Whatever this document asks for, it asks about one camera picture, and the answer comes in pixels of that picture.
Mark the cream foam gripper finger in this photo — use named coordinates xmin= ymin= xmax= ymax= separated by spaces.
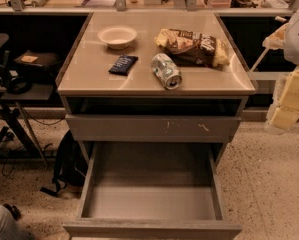
xmin=265 ymin=67 xmax=299 ymax=131
xmin=262 ymin=24 xmax=288 ymax=50

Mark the brown chip bag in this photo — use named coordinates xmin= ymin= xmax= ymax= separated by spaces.
xmin=155 ymin=29 xmax=229 ymax=68

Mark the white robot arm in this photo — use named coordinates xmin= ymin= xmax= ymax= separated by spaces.
xmin=262 ymin=9 xmax=299 ymax=134

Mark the grey drawer cabinet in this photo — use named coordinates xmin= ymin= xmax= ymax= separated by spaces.
xmin=58 ymin=10 xmax=255 ymax=160

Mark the open grey bottom drawer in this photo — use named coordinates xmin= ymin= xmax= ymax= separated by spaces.
xmin=64 ymin=142 xmax=242 ymax=240

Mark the closed grey middle drawer front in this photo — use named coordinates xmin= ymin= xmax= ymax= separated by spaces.
xmin=66 ymin=115 xmax=241 ymax=143

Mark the black bag with tan label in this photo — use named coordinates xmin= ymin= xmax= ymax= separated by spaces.
xmin=14 ymin=50 xmax=61 ymax=69

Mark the grey leaning rod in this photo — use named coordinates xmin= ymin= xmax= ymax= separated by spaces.
xmin=250 ymin=16 xmax=288 ymax=72

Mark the crushed silver soda can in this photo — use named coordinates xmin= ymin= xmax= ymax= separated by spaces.
xmin=151 ymin=53 xmax=182 ymax=90

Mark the dark blue snack packet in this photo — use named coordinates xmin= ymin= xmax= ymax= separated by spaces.
xmin=109 ymin=55 xmax=138 ymax=76

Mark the white paper bowl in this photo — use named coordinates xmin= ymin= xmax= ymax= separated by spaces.
xmin=98 ymin=26 xmax=137 ymax=50

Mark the black backpack on floor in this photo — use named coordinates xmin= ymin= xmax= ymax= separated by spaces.
xmin=40 ymin=130 xmax=88 ymax=197

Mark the black office chair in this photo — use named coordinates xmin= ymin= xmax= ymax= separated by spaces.
xmin=0 ymin=33 xmax=57 ymax=167

